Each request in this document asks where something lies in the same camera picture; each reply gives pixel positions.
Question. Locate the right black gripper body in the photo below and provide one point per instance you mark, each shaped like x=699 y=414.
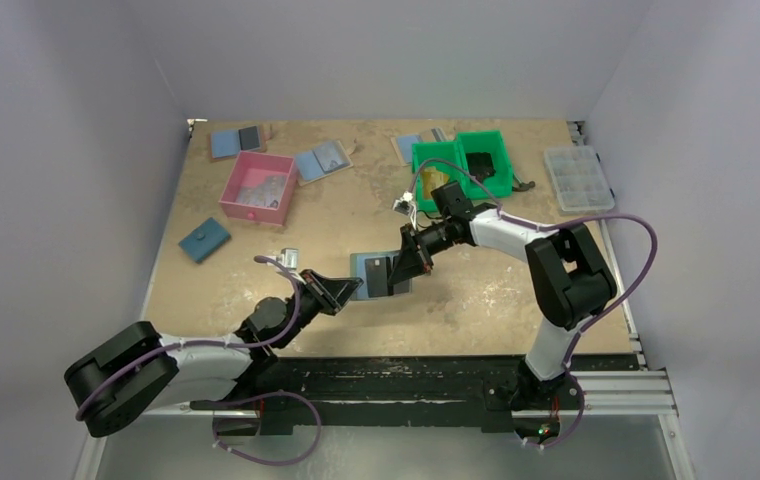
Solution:
x=413 y=244

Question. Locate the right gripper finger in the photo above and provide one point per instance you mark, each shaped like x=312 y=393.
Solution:
x=400 y=279
x=412 y=253

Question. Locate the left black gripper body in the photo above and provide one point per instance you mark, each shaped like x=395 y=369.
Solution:
x=309 y=306

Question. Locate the dark grey credit card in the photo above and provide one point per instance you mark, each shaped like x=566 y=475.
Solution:
x=376 y=276

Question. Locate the green card holder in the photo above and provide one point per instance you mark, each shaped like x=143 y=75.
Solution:
x=357 y=270

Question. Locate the orange and white credit card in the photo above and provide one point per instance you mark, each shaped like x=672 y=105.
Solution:
x=431 y=179

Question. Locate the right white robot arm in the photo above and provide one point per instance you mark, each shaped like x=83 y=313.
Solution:
x=572 y=282

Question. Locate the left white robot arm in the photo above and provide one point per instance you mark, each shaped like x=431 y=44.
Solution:
x=140 y=369

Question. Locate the blue card behind bin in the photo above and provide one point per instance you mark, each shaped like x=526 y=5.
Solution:
x=403 y=144

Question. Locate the cards in pink box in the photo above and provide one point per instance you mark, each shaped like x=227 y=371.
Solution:
x=265 y=194

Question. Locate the dark blue card holder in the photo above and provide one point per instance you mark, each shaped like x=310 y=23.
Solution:
x=204 y=240

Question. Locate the right green bin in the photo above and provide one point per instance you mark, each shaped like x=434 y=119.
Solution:
x=492 y=141

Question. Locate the green bin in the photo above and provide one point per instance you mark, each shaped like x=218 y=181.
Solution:
x=492 y=141
x=447 y=157

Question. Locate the left green bin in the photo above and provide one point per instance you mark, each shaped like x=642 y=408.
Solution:
x=447 y=157

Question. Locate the black item in bin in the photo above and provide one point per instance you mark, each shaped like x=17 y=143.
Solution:
x=480 y=165

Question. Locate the dark tool beside bin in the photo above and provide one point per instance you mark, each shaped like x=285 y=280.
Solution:
x=522 y=186

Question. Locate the pink open box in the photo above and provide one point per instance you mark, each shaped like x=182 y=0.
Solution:
x=249 y=168

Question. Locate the clear compartment organizer box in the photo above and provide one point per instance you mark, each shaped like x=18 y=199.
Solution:
x=578 y=180

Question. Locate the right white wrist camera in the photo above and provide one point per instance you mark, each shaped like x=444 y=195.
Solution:
x=405 y=204

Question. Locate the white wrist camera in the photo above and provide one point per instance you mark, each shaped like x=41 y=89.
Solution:
x=405 y=204
x=288 y=258

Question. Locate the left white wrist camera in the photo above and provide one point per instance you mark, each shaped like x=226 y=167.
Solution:
x=288 y=258

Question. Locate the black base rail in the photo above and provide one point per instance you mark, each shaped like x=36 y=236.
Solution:
x=480 y=391

